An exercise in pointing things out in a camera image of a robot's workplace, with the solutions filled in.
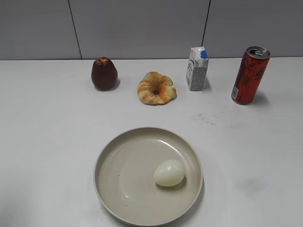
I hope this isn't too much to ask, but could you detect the white peeled egg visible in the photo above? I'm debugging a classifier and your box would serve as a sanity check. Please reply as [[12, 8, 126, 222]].
[[154, 159, 185, 187]]

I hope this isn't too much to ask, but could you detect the beige round plate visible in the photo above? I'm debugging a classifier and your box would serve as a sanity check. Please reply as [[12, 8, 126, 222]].
[[94, 127, 204, 227]]

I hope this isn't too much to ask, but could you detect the dark red wax apple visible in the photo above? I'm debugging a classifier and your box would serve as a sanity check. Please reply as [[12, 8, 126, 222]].
[[91, 57, 118, 91]]

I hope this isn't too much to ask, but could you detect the small white milk carton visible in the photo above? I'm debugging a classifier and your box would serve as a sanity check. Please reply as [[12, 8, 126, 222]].
[[186, 47, 209, 91]]

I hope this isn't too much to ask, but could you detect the red soda can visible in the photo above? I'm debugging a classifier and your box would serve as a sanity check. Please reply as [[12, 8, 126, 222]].
[[231, 46, 270, 105]]

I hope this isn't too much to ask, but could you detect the orange swirled bread ring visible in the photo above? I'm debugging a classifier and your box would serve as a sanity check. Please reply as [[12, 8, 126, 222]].
[[137, 71, 178, 105]]

